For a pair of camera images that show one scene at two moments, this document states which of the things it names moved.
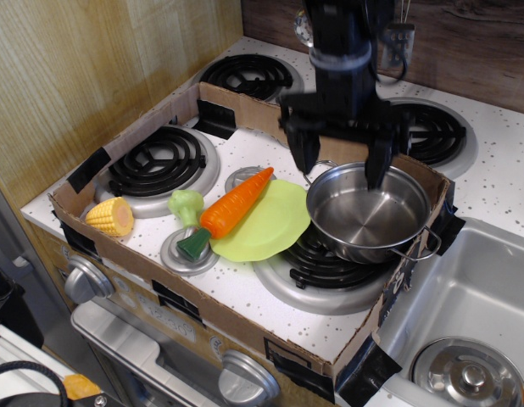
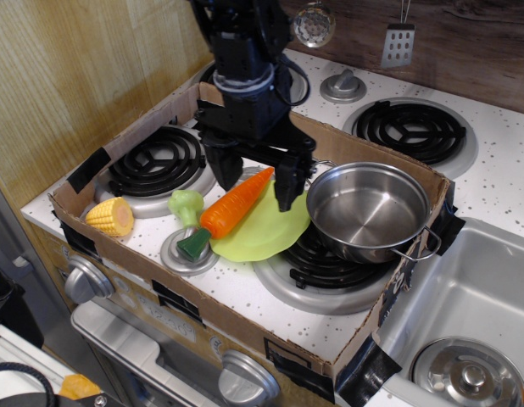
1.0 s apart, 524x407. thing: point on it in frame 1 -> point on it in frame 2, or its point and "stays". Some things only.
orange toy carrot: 225,212 stays
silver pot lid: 468,372 stays
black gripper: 345,106 -> 260,120
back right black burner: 434,135 stays
